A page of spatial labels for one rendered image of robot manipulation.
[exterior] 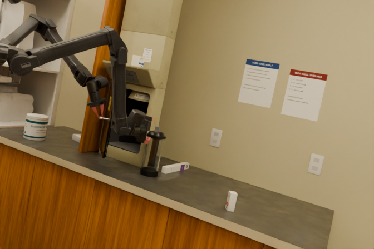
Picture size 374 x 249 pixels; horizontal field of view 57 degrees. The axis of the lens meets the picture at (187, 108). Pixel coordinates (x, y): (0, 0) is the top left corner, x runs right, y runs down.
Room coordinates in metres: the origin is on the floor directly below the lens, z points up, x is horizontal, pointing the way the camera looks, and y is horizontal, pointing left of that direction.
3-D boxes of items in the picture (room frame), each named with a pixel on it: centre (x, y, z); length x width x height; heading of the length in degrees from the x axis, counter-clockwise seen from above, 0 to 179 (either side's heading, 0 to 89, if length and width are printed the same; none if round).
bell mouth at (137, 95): (2.13, 0.28, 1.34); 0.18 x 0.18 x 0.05
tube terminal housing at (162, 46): (2.16, 0.29, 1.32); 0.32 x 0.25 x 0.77; 65
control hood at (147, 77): (1.99, 0.37, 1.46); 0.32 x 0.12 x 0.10; 65
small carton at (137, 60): (1.97, 0.33, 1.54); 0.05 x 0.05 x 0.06; 65
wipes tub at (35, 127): (2.17, 0.92, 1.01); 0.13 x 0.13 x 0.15
